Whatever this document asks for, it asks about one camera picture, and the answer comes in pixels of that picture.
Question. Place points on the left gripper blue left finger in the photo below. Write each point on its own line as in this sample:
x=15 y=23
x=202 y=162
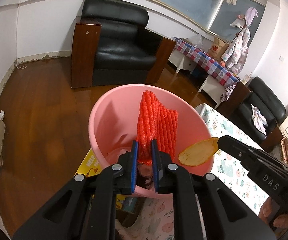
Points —
x=125 y=171

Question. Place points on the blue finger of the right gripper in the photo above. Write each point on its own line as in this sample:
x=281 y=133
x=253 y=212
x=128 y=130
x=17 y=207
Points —
x=270 y=174

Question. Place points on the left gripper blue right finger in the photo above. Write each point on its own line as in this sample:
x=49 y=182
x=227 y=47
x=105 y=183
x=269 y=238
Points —
x=160 y=162

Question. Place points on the orange fruit peel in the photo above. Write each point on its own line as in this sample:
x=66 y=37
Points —
x=199 y=153

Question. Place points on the red foam fruit net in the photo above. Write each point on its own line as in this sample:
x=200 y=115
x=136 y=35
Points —
x=155 y=121

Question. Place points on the pink plastic trash bucket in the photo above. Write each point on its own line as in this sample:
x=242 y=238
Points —
x=113 y=122

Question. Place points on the yellow picture book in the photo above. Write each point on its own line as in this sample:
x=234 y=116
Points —
x=103 y=182

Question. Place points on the floral white tablecloth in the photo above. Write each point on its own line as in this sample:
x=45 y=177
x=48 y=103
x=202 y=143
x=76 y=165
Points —
x=156 y=219

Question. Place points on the cloth on right armchair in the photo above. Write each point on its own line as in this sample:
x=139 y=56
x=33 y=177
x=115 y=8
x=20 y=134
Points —
x=259 y=120

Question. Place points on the right black leather armchair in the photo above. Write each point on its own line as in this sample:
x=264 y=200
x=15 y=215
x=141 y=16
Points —
x=238 y=109

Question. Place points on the black leather armchair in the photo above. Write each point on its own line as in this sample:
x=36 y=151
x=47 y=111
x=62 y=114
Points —
x=238 y=109
x=112 y=46

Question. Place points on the checkered cloth side table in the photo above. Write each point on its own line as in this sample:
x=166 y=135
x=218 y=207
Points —
x=186 y=57

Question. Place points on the drink cup with straw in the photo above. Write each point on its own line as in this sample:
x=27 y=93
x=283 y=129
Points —
x=246 y=78

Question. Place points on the orange fruit on table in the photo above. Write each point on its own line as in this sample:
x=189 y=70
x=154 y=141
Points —
x=222 y=63

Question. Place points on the brown cardboard box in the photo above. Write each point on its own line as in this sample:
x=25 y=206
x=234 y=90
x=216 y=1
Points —
x=217 y=49

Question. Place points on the left black leather armchair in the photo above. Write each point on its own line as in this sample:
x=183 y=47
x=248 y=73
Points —
x=112 y=46

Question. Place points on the clear plastic bag on table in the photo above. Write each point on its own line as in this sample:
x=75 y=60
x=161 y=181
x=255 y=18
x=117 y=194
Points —
x=196 y=41

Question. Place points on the hanging floral child jacket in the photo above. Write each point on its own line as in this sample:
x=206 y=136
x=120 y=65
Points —
x=236 y=54

